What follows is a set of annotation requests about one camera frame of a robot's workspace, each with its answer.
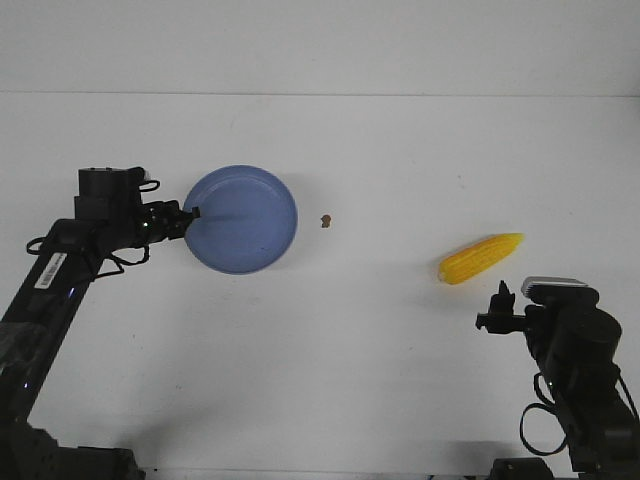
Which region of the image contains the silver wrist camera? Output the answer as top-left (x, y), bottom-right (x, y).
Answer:
top-left (521, 276), bottom-right (588, 298)

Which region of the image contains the blue round plate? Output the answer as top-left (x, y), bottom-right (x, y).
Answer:
top-left (184, 165), bottom-right (298, 275)

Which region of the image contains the yellow corn cob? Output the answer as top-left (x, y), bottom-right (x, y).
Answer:
top-left (438, 233), bottom-right (525, 285)

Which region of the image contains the small brown table stain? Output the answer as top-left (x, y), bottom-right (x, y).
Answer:
top-left (321, 214), bottom-right (332, 229)

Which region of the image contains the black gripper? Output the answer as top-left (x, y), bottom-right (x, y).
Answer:
top-left (475, 280), bottom-right (527, 334)
top-left (137, 200), bottom-right (201, 245)

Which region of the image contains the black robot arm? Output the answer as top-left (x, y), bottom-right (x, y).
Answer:
top-left (1, 167), bottom-right (200, 479)
top-left (476, 277), bottom-right (639, 479)

